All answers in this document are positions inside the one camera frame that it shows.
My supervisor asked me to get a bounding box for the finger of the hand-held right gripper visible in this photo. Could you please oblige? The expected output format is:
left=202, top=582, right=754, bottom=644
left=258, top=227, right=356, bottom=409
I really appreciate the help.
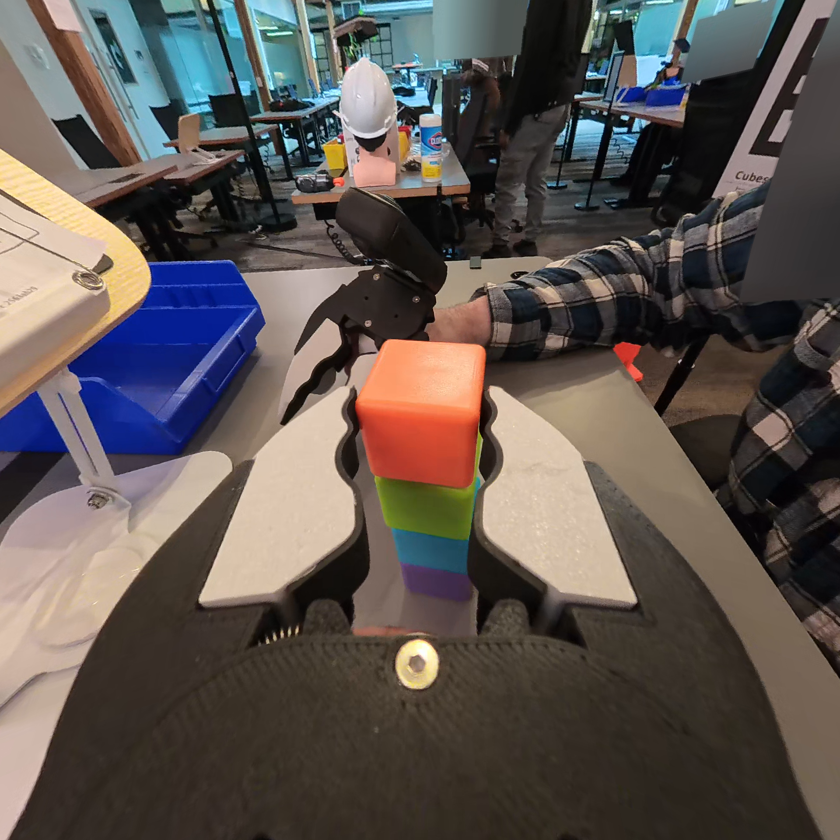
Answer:
left=280, top=325, right=358, bottom=426
left=341, top=331, right=382, bottom=391

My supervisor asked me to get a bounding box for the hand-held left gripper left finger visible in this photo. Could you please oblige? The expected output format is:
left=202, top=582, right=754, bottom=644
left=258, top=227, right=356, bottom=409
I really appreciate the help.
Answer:
left=199, top=386, right=371, bottom=618

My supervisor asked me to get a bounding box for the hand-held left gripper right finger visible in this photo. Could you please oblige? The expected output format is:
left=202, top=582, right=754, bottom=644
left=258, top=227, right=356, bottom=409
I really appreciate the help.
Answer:
left=467, top=386, right=639, bottom=621

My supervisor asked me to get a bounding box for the orange cube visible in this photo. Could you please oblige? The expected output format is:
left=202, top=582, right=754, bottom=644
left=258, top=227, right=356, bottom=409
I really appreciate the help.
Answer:
left=355, top=339, right=488, bottom=488

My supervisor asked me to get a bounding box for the cyan cube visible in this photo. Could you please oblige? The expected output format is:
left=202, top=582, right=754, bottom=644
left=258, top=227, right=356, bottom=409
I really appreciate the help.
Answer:
left=391, top=478, right=484, bottom=575

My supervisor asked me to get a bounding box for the lime green cube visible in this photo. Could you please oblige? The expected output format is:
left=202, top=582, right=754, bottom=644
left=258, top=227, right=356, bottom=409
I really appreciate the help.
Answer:
left=374, top=433, right=483, bottom=540

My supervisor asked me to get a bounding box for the purple cube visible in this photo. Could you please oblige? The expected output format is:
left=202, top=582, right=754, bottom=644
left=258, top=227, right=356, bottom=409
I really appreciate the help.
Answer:
left=399, top=561, right=475, bottom=603

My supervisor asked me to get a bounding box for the blue plastic bin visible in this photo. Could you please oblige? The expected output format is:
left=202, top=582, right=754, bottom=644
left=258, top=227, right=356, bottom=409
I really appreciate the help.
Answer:
left=0, top=260, right=266, bottom=455

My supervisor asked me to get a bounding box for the person's right forearm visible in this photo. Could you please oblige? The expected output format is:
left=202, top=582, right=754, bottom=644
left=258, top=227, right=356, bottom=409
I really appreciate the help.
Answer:
left=469, top=182, right=815, bottom=363

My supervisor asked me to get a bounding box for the grey desk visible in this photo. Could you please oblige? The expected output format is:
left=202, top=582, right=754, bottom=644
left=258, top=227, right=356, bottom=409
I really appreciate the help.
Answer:
left=0, top=256, right=840, bottom=840

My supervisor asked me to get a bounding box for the wooden office table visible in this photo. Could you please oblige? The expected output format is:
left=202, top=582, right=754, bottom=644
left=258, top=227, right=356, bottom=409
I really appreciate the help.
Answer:
left=290, top=157, right=472, bottom=206

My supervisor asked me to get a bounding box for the pink mannequin head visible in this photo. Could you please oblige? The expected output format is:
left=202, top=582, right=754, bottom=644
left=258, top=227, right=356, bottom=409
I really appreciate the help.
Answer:
left=346, top=128, right=403, bottom=186

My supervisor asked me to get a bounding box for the white wipes canister yellow label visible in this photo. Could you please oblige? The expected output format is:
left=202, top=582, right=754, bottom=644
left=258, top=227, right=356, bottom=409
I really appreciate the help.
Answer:
left=419, top=113, right=443, bottom=183

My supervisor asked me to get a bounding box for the black office chair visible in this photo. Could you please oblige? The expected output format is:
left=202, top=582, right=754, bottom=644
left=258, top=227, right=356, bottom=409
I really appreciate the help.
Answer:
left=453, top=75, right=503, bottom=250

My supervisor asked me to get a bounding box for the white hard hat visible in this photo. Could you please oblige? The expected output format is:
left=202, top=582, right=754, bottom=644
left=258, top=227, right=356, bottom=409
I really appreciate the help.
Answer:
left=338, top=57, right=399, bottom=140

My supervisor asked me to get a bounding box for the black floor lamp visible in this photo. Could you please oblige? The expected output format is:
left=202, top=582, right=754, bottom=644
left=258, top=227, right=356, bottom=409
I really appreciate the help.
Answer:
left=206, top=0, right=298, bottom=232

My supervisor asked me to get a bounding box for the dark wooden table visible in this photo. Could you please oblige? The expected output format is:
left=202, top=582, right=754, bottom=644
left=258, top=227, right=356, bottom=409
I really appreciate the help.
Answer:
left=62, top=150, right=247, bottom=217

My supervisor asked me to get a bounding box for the person's plaid shirt torso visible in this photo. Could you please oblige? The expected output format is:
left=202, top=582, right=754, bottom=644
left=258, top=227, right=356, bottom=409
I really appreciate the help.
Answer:
left=714, top=298, right=840, bottom=665

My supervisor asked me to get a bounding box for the beige wooden chair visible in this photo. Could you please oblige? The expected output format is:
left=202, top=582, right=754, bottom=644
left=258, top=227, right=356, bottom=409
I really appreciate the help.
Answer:
left=177, top=113, right=217, bottom=158

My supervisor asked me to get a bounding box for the printed instruction sheet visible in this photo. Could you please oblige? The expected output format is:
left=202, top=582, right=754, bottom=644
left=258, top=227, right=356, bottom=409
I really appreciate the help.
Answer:
left=0, top=190, right=109, bottom=309

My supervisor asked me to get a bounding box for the wooden pillar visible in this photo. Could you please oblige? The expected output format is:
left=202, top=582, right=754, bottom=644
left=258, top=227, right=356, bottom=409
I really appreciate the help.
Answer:
left=26, top=0, right=142, bottom=165

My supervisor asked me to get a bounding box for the white black standing banner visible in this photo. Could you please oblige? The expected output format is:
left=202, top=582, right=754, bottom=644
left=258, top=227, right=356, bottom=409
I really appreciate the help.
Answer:
left=712, top=0, right=840, bottom=198

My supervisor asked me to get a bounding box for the black coiled cable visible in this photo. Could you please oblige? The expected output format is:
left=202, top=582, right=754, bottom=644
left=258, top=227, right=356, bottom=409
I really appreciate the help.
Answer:
left=325, top=220, right=365, bottom=266

